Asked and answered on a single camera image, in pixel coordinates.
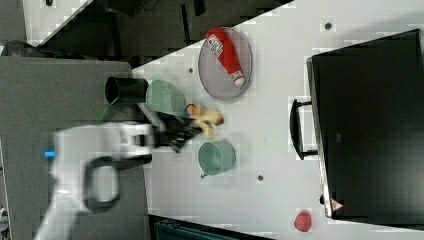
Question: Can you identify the green perforated colander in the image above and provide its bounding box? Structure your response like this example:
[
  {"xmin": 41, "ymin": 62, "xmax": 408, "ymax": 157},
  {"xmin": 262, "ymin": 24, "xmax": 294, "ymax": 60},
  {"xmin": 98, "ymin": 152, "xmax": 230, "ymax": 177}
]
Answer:
[{"xmin": 146, "ymin": 80, "xmax": 186, "ymax": 117}]

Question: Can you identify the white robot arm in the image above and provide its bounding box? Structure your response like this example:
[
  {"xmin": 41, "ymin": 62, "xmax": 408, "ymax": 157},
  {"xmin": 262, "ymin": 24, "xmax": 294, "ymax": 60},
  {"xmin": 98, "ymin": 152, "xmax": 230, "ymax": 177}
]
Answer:
[{"xmin": 34, "ymin": 103, "xmax": 201, "ymax": 240}]

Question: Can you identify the green mug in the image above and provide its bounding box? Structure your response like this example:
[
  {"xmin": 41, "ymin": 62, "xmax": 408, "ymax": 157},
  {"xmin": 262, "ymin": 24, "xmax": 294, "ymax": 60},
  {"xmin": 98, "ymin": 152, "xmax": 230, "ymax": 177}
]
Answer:
[{"xmin": 197, "ymin": 140, "xmax": 236, "ymax": 178}]

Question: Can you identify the grey round plate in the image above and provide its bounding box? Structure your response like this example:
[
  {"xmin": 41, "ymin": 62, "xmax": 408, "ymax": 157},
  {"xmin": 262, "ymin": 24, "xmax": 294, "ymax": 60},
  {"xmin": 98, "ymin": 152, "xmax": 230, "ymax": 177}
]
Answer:
[{"xmin": 198, "ymin": 27, "xmax": 252, "ymax": 102}]

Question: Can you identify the red strawberry toy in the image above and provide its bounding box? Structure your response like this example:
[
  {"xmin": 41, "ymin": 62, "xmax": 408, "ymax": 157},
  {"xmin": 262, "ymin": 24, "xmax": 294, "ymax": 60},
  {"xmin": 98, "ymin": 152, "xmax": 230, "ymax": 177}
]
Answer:
[{"xmin": 293, "ymin": 211, "xmax": 312, "ymax": 232}]

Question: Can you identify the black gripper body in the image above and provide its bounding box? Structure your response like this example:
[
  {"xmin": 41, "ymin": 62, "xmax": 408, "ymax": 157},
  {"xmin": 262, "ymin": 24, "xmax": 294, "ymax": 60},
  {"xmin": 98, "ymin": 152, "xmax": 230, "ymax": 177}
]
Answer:
[{"xmin": 138, "ymin": 103, "xmax": 201, "ymax": 153}]

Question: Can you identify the blue bowl with orange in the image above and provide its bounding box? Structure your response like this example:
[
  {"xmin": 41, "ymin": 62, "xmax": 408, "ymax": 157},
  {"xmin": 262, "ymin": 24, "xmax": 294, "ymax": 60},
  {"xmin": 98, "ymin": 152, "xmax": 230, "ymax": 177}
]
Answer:
[{"xmin": 183, "ymin": 104, "xmax": 197, "ymax": 119}]

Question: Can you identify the red ketchup bottle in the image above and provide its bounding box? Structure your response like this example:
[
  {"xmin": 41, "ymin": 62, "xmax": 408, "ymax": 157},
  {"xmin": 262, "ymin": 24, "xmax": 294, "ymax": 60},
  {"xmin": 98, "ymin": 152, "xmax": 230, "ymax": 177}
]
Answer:
[{"xmin": 206, "ymin": 27, "xmax": 246, "ymax": 86}]

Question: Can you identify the peeled banana toy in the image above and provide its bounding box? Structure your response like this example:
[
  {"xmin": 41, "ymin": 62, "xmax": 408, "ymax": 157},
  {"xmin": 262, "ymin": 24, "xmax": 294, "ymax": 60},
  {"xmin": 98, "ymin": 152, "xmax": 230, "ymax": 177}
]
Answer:
[{"xmin": 191, "ymin": 105, "xmax": 224, "ymax": 141}]

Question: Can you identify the black toaster oven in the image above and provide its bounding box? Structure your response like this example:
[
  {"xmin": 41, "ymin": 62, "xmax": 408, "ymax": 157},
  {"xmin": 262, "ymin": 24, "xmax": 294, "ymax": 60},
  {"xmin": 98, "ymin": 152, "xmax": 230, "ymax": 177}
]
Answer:
[{"xmin": 290, "ymin": 29, "xmax": 424, "ymax": 229}]

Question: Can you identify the black cylinder cup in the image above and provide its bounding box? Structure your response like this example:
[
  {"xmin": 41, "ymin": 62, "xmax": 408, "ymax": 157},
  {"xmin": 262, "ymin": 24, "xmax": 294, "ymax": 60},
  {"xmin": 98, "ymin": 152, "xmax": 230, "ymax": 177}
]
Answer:
[{"xmin": 105, "ymin": 77, "xmax": 149, "ymax": 104}]

